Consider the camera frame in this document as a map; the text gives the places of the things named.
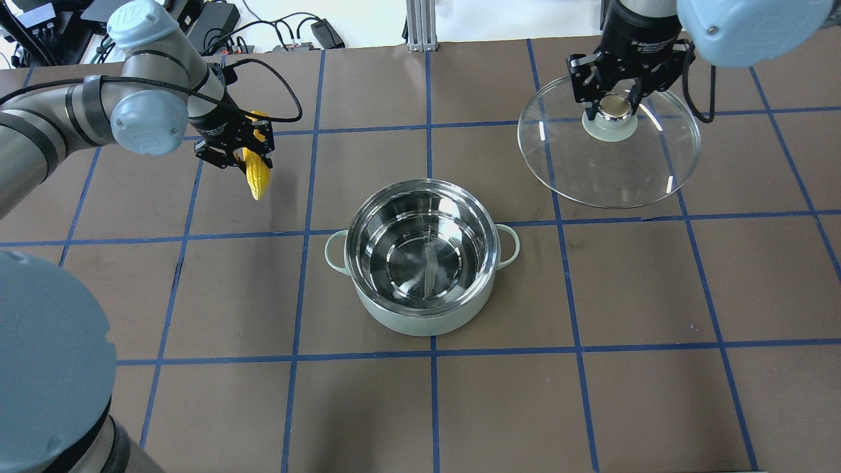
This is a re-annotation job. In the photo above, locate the black power adapter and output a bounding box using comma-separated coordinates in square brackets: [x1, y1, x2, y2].
[310, 18, 346, 50]

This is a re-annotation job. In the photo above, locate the glass pot lid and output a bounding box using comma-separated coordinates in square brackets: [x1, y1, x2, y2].
[517, 77, 702, 209]

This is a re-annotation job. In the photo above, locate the aluminium frame post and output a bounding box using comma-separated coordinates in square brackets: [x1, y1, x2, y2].
[404, 1, 439, 52]

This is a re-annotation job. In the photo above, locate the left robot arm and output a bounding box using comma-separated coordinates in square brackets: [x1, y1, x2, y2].
[2, 1, 275, 472]

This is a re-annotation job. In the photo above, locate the pale green steel pot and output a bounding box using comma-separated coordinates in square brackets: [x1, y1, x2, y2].
[324, 179, 522, 336]

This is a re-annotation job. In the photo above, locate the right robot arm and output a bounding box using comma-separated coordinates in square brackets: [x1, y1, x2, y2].
[567, 1, 839, 124]

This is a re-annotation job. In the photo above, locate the brown paper table mat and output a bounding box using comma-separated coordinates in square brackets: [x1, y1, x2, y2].
[0, 30, 841, 473]

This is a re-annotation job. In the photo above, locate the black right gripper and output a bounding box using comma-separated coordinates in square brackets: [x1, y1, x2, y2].
[568, 1, 689, 121]

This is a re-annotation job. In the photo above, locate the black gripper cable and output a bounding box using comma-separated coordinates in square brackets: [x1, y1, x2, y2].
[0, 58, 304, 124]

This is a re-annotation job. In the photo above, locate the yellow corn cob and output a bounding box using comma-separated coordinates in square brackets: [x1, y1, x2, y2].
[240, 148, 271, 201]

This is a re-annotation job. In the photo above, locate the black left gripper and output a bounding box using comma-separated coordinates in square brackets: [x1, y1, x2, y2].
[194, 99, 275, 169]

